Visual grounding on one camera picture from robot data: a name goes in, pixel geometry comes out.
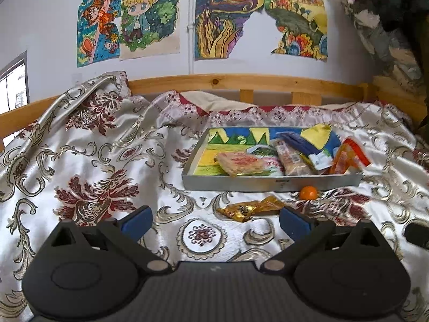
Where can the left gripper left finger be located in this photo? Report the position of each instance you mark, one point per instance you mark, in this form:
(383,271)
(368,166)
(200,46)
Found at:
(123,235)

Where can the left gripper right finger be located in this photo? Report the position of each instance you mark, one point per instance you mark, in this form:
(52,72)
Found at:
(307,233)

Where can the gold foil snack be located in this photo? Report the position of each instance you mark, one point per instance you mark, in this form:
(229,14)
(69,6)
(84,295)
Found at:
(244,211)

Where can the clear biscuit bar pack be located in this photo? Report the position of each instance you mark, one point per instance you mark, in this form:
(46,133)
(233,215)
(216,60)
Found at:
(290,159)

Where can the green white stick pack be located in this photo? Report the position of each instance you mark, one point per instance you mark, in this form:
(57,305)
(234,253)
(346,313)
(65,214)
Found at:
(321,161)

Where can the white green pickle packet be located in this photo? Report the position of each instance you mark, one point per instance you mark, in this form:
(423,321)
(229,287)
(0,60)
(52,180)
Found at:
(268,154)

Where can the orange jelly snack bag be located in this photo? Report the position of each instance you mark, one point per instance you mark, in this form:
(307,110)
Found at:
(349,155)

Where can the dark blue sachet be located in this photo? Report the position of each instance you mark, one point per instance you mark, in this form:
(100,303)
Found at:
(298,143)

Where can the rice cracker pack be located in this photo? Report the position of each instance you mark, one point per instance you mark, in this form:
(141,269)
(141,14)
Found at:
(241,164)

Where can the small orange mandarin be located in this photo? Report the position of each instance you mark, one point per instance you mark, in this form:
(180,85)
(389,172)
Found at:
(308,193)

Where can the grey tray with drawing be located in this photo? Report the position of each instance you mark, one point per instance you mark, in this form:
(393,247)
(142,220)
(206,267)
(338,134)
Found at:
(203,173)

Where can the beige pillow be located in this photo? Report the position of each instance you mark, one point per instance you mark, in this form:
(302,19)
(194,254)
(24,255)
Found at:
(210,102)

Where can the window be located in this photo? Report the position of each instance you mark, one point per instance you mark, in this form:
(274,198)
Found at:
(14,84)

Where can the orange girl drawing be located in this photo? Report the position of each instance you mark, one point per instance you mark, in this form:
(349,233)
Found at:
(97,37)

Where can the blond boy drawing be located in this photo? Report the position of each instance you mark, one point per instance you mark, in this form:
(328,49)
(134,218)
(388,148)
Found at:
(149,28)

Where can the landscape hills drawing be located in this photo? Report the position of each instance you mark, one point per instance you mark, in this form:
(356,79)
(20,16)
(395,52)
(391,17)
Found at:
(303,25)

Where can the starry night drawing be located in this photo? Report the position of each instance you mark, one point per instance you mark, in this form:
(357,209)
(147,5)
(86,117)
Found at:
(219,26)

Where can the wooden bed frame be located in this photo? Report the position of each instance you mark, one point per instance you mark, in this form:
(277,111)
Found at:
(303,91)

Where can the white wall pipe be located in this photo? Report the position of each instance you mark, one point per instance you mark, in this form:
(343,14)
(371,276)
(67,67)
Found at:
(190,31)

